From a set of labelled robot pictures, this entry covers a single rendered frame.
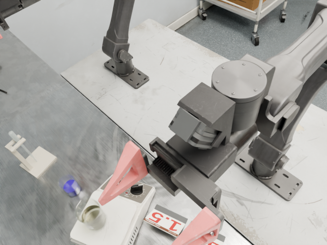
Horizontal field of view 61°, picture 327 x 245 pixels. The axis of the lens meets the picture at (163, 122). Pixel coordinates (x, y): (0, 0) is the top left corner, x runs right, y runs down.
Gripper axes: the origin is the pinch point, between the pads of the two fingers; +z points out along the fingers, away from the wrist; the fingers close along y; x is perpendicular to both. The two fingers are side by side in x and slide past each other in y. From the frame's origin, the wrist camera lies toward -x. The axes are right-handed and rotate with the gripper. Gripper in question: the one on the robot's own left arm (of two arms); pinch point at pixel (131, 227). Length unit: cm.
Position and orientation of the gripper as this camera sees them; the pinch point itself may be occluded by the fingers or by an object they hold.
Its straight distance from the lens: 33.2
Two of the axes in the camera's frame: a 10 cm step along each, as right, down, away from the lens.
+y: 6.9, 5.4, -4.8
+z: -7.1, 6.0, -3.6
